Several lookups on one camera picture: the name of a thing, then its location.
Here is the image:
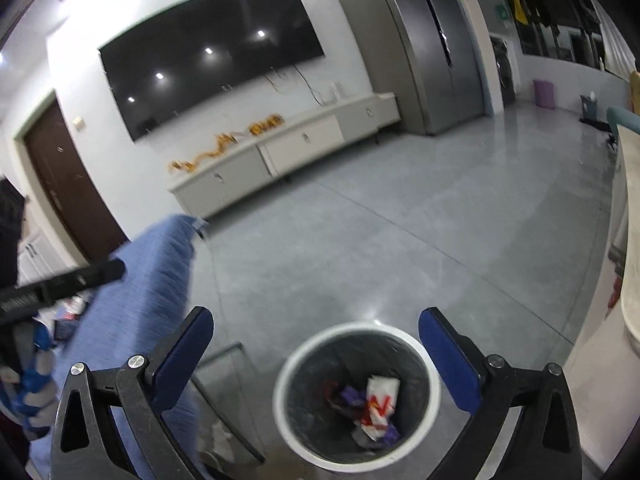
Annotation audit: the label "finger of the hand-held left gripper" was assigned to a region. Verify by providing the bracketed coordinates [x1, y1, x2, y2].
[42, 258, 125, 300]

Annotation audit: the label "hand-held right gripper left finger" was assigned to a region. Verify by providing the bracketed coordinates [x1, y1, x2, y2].
[50, 306, 215, 480]

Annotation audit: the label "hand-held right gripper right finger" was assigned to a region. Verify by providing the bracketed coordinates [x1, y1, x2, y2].
[418, 307, 584, 480]

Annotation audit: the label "white bin with black bag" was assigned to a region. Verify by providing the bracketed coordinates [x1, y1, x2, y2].
[272, 320, 442, 474]

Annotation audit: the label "white base cabinet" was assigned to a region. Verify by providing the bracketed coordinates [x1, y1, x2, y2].
[17, 225, 72, 287]

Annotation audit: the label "blue blanket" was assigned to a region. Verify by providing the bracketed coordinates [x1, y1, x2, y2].
[27, 213, 212, 480]

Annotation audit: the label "brown door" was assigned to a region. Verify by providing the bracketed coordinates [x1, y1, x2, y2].
[22, 97, 129, 267]

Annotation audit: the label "purple wrapper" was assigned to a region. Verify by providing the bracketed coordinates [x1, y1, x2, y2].
[334, 384, 372, 410]

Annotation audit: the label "golden dragon figurine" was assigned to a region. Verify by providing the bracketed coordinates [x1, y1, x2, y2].
[169, 130, 242, 174]

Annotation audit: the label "golden tiger figurine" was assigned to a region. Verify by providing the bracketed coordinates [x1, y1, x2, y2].
[248, 114, 286, 137]

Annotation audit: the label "beige table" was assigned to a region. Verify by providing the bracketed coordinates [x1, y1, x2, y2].
[564, 124, 640, 376]

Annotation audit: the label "white television cabinet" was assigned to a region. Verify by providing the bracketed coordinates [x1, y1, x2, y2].
[167, 91, 401, 219]

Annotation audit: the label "small grey bin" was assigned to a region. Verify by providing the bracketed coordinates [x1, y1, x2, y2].
[579, 91, 601, 122]

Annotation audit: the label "teal office chair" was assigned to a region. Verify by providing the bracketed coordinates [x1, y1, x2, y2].
[580, 106, 640, 152]

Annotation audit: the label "grey refrigerator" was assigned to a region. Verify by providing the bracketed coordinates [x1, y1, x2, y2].
[327, 0, 487, 136]

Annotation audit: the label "black wall television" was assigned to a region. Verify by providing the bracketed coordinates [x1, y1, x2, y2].
[98, 0, 326, 144]

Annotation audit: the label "television cables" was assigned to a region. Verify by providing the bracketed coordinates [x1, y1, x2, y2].
[264, 64, 327, 107]

